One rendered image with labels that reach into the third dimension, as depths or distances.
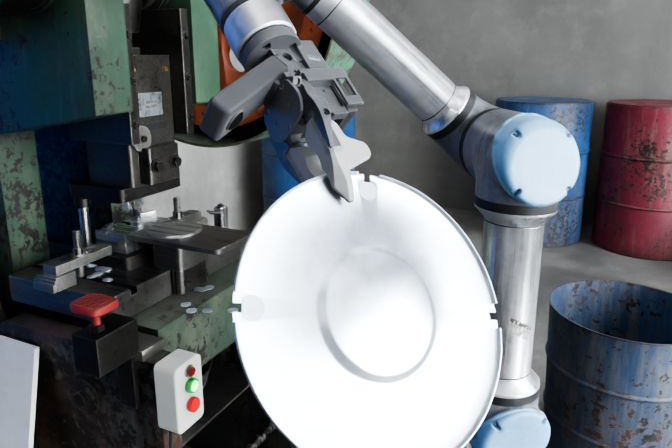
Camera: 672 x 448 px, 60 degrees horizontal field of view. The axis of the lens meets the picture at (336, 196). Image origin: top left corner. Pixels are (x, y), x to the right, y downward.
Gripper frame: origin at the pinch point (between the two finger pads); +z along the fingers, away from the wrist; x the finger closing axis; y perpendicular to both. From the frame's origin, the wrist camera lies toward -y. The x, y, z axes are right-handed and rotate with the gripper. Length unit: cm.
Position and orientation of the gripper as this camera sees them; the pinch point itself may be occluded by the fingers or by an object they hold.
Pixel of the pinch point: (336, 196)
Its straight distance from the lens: 58.4
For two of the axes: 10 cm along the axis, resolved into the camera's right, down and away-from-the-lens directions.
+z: 4.6, 8.2, -3.5
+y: 7.6, -1.6, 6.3
